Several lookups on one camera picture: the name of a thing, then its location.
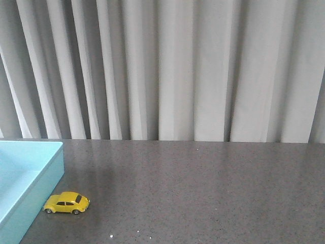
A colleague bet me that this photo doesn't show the light blue box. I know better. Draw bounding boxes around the light blue box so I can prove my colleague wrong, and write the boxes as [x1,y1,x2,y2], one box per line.
[1,140,64,243]

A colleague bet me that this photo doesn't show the grey pleated curtain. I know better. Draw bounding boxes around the grey pleated curtain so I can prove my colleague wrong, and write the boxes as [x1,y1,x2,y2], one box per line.
[1,1,324,143]

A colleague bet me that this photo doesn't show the yellow toy beetle car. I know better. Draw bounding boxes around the yellow toy beetle car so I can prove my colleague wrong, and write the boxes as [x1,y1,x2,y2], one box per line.
[42,191,90,215]

